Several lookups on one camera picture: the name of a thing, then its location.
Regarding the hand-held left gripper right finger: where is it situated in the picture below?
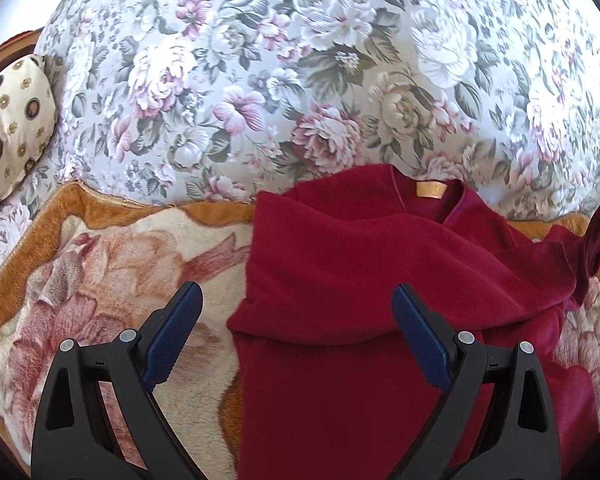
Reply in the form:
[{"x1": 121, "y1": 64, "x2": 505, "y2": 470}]
[{"x1": 390, "y1": 283, "x2": 564, "y2": 480}]

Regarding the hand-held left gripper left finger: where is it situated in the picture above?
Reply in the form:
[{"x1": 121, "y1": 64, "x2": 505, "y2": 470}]
[{"x1": 30, "y1": 281, "x2": 204, "y2": 480}]

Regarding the dark red fleece sweater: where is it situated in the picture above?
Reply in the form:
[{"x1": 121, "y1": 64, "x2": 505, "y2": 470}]
[{"x1": 226, "y1": 164, "x2": 600, "y2": 480}]

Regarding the orange and cream plush blanket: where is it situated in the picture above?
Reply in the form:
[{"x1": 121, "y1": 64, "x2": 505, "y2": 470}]
[{"x1": 0, "y1": 182, "x2": 600, "y2": 480}]

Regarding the cream patterned pillow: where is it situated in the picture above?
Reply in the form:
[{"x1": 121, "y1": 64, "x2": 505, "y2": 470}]
[{"x1": 0, "y1": 54, "x2": 58, "y2": 211}]

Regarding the floral print quilt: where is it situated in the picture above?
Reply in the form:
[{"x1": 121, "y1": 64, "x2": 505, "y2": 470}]
[{"x1": 0, "y1": 0, "x2": 600, "y2": 286}]

